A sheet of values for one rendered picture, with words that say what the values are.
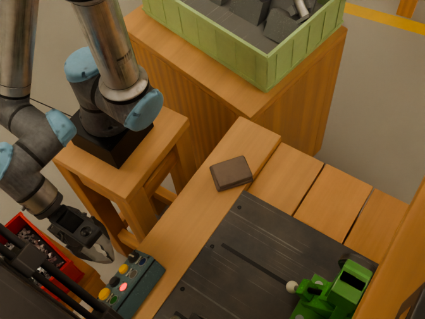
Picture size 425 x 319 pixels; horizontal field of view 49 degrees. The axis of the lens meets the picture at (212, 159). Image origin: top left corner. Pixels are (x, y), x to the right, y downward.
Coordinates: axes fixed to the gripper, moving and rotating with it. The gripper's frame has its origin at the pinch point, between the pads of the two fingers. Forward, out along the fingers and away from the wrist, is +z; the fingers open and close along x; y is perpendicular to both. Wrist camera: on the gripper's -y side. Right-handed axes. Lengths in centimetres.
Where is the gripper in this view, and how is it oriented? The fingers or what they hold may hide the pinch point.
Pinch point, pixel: (110, 259)
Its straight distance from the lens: 112.9
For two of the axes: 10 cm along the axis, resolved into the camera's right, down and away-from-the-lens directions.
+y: -6.3, -0.7, 7.7
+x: -5.6, 7.3, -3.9
